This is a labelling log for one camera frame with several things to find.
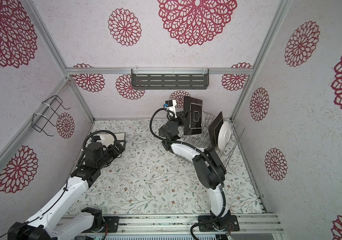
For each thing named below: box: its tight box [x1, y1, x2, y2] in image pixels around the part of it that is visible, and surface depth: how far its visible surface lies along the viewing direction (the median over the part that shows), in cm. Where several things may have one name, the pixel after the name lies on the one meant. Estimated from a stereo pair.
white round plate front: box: [217, 121, 232, 150], surface depth 96 cm
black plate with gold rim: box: [208, 111, 224, 148], surface depth 94 cm
